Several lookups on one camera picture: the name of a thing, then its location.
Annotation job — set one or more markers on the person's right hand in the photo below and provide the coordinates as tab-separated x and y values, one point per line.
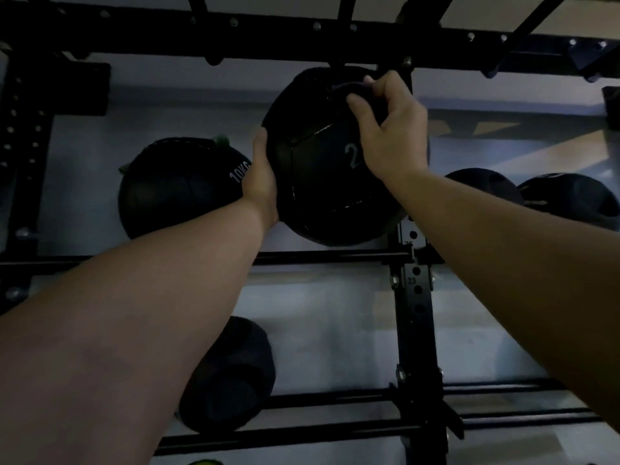
395	135

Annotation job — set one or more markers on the person's left thumb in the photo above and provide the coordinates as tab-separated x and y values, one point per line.
261	145

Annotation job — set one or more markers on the black medicine ball green trim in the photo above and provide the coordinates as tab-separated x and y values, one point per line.
169	198

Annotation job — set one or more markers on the black stitched medicine ball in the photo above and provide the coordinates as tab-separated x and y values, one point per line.
315	179

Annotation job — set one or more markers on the person's right forearm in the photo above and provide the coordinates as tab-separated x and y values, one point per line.
523	266

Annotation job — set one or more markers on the person's left forearm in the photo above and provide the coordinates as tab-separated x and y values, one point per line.
121	343

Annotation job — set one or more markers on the person's left hand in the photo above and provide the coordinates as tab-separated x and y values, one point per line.
261	181

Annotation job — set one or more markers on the person's right thumb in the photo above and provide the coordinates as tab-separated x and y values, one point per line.
363	118

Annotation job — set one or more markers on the black metal storage rack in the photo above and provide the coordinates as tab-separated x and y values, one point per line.
411	309

